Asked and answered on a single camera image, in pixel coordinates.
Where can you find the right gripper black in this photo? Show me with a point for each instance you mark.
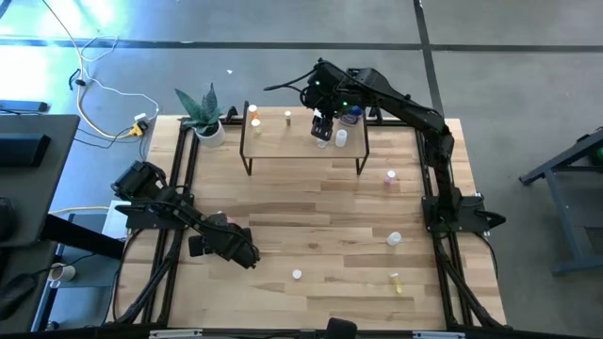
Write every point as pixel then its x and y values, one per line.
pixel 325 101

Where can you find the black computer mouse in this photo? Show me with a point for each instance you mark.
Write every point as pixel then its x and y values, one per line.
pixel 14 294

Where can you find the white floor box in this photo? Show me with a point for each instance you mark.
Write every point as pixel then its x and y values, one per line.
pixel 113 226

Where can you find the black diagonal support beam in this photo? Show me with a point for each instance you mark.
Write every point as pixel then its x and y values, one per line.
pixel 85 237

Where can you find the dark grey desk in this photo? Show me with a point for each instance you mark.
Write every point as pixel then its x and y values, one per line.
pixel 28 198

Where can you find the green plant white pot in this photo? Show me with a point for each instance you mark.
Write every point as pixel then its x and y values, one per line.
pixel 209 134

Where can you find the blue grey metal cart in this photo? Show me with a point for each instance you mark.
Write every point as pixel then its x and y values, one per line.
pixel 560 162

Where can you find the clear bottle ribbed white cap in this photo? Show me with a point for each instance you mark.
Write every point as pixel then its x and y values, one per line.
pixel 321 143

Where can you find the wooden shelf black metal legs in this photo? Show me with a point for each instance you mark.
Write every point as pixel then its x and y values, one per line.
pixel 287 146

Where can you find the white metal bracket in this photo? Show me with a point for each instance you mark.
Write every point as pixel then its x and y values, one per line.
pixel 438 334
pixel 175 333

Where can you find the yellow power plug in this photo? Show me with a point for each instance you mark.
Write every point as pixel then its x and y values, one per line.
pixel 136 129

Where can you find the black clamp mount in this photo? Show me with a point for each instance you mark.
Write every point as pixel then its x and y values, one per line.
pixel 231 114
pixel 375 114

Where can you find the small brown medicine bottle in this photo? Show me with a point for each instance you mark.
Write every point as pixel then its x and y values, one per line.
pixel 287 120

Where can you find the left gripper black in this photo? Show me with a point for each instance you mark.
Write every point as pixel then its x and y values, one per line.
pixel 235 245

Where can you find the black rectangular box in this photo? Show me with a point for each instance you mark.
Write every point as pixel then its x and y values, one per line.
pixel 23 150

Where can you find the pale yellow pill bottle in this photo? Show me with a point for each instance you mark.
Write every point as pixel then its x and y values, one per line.
pixel 396 282

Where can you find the purple pink medicine bottle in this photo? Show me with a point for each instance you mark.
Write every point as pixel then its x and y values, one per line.
pixel 390 176

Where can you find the black aluminium table frame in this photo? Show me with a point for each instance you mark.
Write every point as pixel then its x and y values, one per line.
pixel 388 124

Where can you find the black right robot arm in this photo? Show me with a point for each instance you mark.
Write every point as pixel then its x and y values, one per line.
pixel 405 110

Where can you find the blue object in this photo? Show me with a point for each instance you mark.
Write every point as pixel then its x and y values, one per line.
pixel 353 115

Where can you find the black flat device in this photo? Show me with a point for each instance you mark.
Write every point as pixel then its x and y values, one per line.
pixel 23 106

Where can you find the white paper cup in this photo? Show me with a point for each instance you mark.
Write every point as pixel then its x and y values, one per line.
pixel 62 272

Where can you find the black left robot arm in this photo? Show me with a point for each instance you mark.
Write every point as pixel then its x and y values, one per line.
pixel 160 198

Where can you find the white power adapter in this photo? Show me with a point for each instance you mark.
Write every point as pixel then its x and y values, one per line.
pixel 140 117

